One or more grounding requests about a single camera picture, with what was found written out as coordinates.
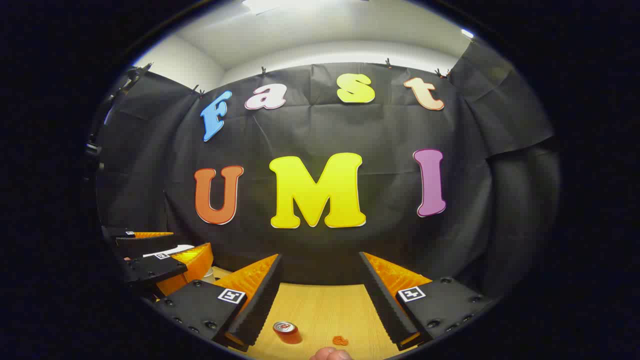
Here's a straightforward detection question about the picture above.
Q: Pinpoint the white desktop garbage bin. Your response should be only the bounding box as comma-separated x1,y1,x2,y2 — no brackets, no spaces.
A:
142,244,217,285

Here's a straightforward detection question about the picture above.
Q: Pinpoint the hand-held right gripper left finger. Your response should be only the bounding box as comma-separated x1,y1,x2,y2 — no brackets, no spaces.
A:
150,253,284,352

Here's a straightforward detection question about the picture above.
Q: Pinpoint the red pop can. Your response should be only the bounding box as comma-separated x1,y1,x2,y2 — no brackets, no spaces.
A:
272,321,303,345

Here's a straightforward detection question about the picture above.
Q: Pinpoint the black backdrop stand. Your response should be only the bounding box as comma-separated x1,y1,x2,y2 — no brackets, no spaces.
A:
85,62,153,171

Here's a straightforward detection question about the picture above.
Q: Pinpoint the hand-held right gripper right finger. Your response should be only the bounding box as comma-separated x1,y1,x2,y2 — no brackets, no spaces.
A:
358,252,493,351

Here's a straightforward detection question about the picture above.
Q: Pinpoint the wooden desktop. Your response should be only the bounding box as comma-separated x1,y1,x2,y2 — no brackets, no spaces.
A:
212,266,403,360

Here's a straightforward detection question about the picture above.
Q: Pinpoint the black backdrop cloth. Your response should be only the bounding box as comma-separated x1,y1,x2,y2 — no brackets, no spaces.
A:
95,40,561,301

